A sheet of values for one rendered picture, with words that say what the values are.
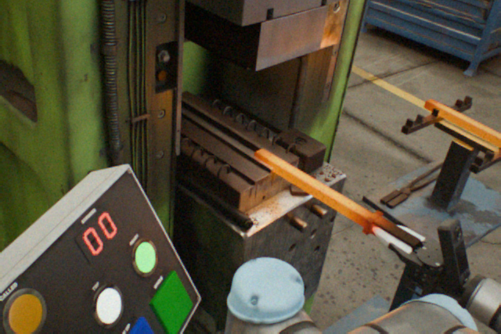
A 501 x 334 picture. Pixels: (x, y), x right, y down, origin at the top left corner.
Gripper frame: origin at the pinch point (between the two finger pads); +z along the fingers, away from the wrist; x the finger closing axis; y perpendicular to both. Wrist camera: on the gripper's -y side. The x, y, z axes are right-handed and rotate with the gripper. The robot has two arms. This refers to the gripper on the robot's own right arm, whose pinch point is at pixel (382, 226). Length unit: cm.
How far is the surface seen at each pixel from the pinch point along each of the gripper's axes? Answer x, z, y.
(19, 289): -65, 13, -18
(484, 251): 145, 7, 101
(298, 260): 7.5, 22.0, 31.1
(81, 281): -58, 14, -13
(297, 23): -1.7, 27.3, -33.9
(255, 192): -7.2, 27.7, 4.9
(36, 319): -65, 11, -15
